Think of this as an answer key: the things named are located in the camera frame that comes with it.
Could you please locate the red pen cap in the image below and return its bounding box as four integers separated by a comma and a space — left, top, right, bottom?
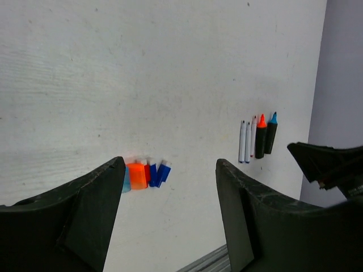
143, 159, 151, 184

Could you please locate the orange capped black highlighter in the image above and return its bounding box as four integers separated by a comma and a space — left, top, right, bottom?
255, 114, 267, 159

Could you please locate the white pen blue end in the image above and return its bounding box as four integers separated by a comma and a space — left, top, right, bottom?
238, 120, 247, 163

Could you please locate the aluminium frame rail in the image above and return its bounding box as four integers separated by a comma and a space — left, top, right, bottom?
178, 244, 231, 272

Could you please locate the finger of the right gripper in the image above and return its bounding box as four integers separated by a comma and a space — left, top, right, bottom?
287, 142, 362, 190

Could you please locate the orange highlighter cap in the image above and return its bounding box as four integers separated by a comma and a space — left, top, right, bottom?
126, 163, 147, 190

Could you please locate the white pen red end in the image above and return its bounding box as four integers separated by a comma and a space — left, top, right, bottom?
250, 116, 257, 158

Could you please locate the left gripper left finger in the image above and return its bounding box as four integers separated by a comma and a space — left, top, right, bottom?
1, 156, 125, 271

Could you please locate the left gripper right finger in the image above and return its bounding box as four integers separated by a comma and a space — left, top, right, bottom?
216, 159, 362, 271

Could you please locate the blue capped black highlighter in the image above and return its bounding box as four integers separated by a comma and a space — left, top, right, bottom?
264, 112, 278, 154

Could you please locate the blue pen cap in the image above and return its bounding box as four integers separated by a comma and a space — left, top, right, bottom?
149, 163, 158, 187
156, 160, 171, 188

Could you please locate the light blue highlighter cap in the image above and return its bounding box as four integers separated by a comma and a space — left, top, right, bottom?
122, 165, 131, 193

